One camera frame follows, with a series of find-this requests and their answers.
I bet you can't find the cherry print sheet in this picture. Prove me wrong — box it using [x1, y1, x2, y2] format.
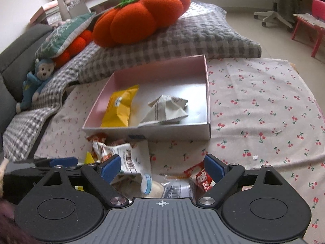
[34, 57, 325, 244]

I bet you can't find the yellow snack packet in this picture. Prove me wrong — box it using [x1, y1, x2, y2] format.
[101, 85, 140, 128]

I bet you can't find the orange pumpkin pillow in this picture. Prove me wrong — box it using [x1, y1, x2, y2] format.
[92, 0, 191, 48]

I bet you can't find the small orange plush pillow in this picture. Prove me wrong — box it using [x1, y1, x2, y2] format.
[52, 29, 93, 68]

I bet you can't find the orange silver snack packet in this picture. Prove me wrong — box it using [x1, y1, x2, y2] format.
[160, 179, 195, 199]

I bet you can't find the clear snack bag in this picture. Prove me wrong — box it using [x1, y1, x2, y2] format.
[113, 173, 165, 201]

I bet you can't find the red child chair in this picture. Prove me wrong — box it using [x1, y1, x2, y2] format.
[291, 0, 325, 58]

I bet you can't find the stack of books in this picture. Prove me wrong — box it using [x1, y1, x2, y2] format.
[30, 0, 61, 24]

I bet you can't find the white printed snack packet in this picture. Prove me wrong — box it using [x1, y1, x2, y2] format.
[92, 140, 152, 181]

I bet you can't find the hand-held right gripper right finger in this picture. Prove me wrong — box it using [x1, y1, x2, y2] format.
[198, 154, 292, 206]

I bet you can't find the person's left forearm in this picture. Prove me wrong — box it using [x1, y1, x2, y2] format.
[0, 199, 36, 244]

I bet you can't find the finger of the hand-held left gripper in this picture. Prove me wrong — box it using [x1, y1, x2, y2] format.
[33, 157, 79, 169]

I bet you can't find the pink cardboard box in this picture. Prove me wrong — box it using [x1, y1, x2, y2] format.
[82, 54, 211, 141]

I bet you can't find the beige rope loop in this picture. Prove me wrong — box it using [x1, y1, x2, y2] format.
[0, 159, 9, 196]

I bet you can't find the blue monkey plush toy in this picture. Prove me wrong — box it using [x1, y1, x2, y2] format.
[16, 58, 57, 113]

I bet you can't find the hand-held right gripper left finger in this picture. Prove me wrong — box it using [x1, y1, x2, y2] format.
[33, 155, 129, 207]

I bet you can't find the grey sofa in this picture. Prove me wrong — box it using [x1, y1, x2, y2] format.
[0, 24, 52, 155]

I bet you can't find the grey checkered pillow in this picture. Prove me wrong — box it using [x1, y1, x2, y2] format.
[2, 2, 262, 162]

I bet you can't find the green patterned cushion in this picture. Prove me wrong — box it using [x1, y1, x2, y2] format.
[34, 12, 96, 59]

